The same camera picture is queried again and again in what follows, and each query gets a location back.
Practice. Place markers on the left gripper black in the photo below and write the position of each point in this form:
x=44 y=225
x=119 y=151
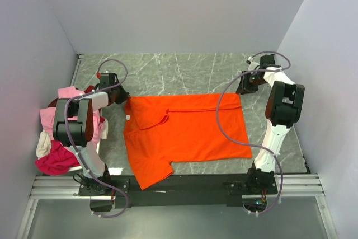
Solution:
x=123 y=95

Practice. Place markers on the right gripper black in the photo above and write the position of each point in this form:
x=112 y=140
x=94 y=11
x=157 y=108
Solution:
x=243 y=87

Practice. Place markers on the orange t-shirt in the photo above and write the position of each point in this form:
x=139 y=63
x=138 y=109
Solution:
x=160 y=130

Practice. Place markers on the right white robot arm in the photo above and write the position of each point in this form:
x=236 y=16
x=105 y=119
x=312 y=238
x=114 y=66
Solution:
x=283 y=108

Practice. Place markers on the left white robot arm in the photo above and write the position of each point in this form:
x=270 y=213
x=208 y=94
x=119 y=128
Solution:
x=74 y=127

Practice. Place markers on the magenta t-shirt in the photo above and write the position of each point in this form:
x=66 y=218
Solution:
x=58 y=161

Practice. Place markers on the cream t-shirt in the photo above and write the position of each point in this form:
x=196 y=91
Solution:
x=44 y=145

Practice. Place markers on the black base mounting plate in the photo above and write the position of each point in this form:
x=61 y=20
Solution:
x=227 y=189

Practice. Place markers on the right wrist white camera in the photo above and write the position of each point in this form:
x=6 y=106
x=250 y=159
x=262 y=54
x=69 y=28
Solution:
x=252 y=64

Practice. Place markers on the aluminium extrusion rail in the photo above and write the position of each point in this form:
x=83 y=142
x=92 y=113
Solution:
x=64 y=187

